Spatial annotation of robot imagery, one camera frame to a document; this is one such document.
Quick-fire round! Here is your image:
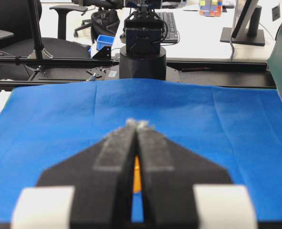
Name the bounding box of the blue cloth mat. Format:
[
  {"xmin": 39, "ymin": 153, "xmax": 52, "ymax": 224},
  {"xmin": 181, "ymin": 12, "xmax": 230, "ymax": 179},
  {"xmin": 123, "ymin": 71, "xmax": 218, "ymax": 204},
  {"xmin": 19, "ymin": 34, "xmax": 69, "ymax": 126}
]
[{"xmin": 0, "ymin": 79, "xmax": 282, "ymax": 223}]

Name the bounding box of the orange block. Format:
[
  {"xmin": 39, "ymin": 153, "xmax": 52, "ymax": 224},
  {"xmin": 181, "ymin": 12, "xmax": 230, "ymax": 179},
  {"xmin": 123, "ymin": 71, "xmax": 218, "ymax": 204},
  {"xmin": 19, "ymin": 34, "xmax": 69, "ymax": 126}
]
[{"xmin": 133, "ymin": 156, "xmax": 142, "ymax": 193}]

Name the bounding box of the colourful cube stack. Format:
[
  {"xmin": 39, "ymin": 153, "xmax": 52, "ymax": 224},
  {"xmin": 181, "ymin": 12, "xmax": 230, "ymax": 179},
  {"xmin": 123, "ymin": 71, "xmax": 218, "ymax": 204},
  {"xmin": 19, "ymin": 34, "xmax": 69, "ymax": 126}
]
[{"xmin": 198, "ymin": 0, "xmax": 222, "ymax": 17}]

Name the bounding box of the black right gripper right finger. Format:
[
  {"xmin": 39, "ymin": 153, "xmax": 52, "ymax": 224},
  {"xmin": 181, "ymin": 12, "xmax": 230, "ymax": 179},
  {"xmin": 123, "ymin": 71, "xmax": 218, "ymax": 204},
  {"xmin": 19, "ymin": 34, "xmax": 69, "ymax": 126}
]
[{"xmin": 136, "ymin": 121, "xmax": 258, "ymax": 229}]

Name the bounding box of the blue plastic bin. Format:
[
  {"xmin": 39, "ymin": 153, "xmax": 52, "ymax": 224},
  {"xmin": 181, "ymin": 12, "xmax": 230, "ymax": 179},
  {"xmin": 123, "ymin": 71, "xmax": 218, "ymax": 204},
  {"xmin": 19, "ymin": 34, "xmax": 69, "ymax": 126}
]
[{"xmin": 88, "ymin": 35, "xmax": 115, "ymax": 58}]

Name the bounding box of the black aluminium frame rail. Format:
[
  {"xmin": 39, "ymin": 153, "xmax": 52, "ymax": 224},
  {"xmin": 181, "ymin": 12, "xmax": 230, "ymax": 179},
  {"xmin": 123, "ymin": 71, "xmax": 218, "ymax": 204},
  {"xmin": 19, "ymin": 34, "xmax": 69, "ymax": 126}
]
[{"xmin": 0, "ymin": 57, "xmax": 276, "ymax": 91}]

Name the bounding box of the black office chair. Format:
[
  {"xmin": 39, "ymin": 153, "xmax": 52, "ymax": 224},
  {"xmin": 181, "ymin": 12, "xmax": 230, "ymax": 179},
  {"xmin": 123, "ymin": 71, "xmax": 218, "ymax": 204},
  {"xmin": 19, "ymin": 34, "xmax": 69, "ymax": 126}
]
[{"xmin": 0, "ymin": 0, "xmax": 90, "ymax": 81}]

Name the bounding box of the black monitor with stand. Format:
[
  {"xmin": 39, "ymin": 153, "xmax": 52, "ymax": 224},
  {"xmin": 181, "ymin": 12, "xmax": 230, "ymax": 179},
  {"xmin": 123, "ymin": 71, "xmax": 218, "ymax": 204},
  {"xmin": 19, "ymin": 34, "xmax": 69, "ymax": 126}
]
[{"xmin": 220, "ymin": 0, "xmax": 265, "ymax": 46}]

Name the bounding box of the black keyboard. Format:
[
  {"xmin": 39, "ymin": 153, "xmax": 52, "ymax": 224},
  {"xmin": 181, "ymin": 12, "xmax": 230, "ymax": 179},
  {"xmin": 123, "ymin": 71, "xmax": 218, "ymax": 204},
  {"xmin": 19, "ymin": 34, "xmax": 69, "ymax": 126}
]
[{"xmin": 157, "ymin": 12, "xmax": 179, "ymax": 43}]

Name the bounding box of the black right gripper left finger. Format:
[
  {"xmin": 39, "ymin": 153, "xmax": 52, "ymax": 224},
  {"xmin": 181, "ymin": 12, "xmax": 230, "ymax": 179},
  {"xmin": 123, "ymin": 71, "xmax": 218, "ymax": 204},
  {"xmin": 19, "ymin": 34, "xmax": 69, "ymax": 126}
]
[{"xmin": 11, "ymin": 119, "xmax": 134, "ymax": 229}]

